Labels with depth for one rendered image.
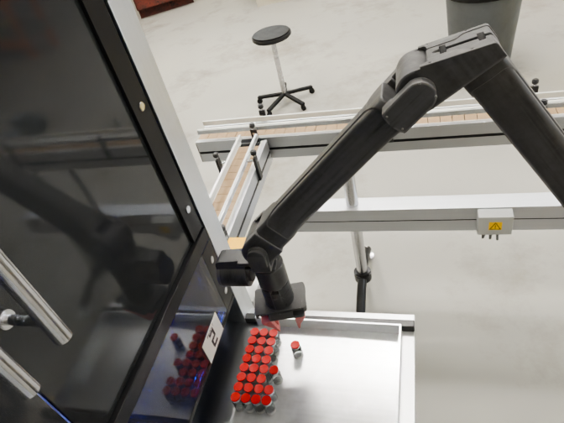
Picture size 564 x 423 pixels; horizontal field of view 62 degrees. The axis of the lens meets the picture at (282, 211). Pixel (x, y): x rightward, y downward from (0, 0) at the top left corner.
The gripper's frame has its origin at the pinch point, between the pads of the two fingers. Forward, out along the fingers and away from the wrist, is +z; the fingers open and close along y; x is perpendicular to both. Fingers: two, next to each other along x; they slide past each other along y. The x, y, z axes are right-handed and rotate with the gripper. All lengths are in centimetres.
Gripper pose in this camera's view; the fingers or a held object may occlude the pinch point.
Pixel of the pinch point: (289, 325)
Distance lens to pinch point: 101.4
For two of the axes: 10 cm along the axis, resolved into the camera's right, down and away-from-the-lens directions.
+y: -9.8, 1.8, 1.1
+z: 2.1, 7.4, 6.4
